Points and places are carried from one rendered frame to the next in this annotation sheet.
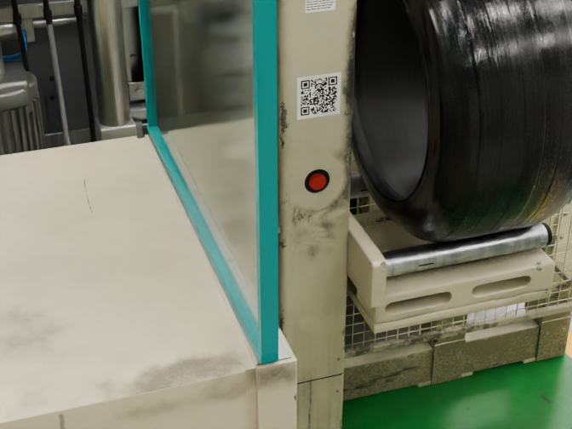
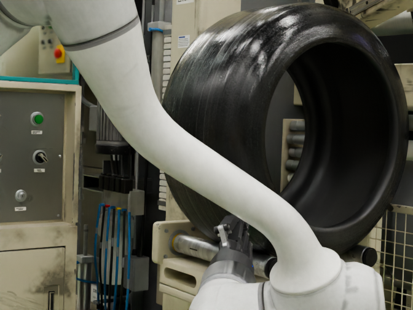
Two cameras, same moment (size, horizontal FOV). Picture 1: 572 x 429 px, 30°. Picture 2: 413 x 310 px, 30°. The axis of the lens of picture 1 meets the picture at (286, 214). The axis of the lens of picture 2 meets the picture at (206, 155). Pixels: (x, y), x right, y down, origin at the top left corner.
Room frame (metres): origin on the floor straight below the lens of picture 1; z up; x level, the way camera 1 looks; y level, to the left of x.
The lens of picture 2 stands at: (1.06, -1.89, 1.20)
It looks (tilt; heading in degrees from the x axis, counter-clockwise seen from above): 3 degrees down; 72
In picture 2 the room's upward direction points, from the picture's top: 2 degrees clockwise
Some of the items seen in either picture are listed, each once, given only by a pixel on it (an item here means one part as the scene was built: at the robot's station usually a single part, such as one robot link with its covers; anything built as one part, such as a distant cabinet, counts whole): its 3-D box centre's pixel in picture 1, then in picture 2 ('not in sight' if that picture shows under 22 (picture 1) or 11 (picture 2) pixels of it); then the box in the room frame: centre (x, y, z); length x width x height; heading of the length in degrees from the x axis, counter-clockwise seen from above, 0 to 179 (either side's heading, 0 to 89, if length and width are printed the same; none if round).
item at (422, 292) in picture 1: (455, 280); (220, 283); (1.62, -0.31, 0.83); 0.36 x 0.09 x 0.06; 108
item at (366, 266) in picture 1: (340, 227); (223, 237); (1.69, -0.10, 0.90); 0.40 x 0.03 x 0.10; 18
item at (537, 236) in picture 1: (461, 249); (222, 254); (1.62, -0.32, 0.90); 0.35 x 0.05 x 0.05; 108
